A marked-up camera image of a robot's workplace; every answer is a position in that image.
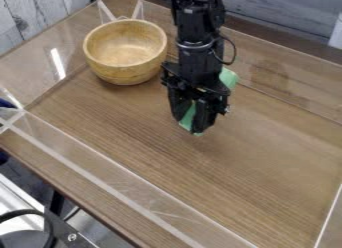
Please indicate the black metal bracket with screw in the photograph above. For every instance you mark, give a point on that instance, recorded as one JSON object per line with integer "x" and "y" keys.
{"x": 67, "y": 237}

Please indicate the clear acrylic tray walls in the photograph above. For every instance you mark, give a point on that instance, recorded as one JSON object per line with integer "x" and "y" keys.
{"x": 254, "y": 184}

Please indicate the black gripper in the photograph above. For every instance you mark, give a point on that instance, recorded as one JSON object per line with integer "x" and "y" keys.
{"x": 192, "y": 76}

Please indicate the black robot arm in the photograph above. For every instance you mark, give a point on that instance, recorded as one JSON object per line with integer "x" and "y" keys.
{"x": 198, "y": 19}

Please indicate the blue object at left edge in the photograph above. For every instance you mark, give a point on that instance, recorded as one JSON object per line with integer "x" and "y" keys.
{"x": 6, "y": 104}

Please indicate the green rectangular block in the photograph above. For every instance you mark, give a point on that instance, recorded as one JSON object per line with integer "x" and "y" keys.
{"x": 209, "y": 105}

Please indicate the black table leg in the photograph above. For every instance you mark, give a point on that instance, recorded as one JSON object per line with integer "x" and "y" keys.
{"x": 57, "y": 203}

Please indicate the brown wooden bowl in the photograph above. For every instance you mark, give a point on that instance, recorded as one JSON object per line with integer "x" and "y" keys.
{"x": 126, "y": 50}

